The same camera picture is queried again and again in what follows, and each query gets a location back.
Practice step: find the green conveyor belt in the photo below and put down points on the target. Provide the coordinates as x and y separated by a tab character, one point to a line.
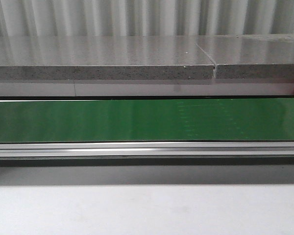
238	119

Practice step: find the grey stone countertop slab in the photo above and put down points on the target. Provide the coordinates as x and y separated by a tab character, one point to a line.
259	57

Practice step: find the white pleated curtain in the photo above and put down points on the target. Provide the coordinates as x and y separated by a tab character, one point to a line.
145	17

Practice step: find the aluminium conveyor frame rail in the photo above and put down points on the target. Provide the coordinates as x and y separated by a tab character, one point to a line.
148	153

